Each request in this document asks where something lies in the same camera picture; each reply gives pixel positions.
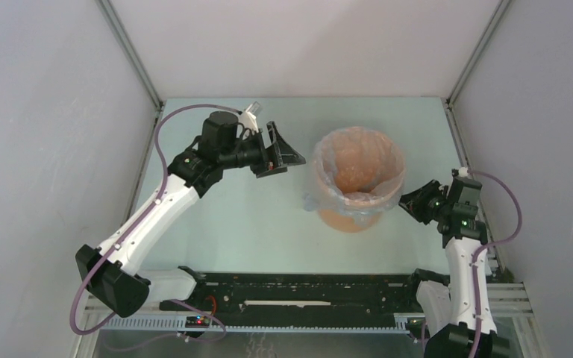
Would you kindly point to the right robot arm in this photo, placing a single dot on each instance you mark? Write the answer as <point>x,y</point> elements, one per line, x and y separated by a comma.
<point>458,317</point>

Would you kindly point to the left circuit board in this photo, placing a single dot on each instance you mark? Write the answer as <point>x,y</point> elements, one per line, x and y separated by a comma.
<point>197,321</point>

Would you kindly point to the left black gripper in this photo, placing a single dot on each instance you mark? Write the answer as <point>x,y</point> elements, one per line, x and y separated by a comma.
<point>286,154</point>

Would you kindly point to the orange trash bin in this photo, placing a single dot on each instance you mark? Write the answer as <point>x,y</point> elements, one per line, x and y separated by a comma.
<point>353,188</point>

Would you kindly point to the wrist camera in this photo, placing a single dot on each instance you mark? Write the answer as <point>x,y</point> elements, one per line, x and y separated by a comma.
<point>462,172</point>
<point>248,117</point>

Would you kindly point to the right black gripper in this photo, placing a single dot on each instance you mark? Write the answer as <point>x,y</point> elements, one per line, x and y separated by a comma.
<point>417,210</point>

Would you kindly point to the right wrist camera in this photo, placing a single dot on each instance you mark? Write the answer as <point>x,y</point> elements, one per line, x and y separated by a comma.
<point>462,172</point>

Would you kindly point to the right circuit board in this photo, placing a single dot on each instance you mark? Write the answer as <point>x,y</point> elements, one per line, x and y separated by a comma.
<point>417,323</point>

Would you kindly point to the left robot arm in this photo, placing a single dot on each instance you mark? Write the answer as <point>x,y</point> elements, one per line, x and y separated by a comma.
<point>110,271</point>

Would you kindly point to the blue plastic trash bag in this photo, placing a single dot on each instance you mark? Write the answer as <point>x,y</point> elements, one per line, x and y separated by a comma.
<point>355,168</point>

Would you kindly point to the right aluminium frame post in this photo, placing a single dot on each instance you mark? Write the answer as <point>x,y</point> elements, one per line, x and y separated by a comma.
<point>481,46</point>

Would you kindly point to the circuit board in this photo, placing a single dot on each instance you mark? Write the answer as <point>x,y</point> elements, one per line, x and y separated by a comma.
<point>417,323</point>
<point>197,321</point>

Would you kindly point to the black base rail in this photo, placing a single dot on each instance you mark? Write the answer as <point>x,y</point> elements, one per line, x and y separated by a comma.
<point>325,301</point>

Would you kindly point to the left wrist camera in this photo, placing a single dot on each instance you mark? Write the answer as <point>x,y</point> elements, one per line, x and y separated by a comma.
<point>248,117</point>

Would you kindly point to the aluminium frame post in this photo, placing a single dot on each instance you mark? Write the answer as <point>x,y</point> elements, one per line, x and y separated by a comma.
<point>481,46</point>
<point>111,15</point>

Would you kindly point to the left aluminium frame post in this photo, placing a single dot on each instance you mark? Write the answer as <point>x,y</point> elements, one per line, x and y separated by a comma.
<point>111,15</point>

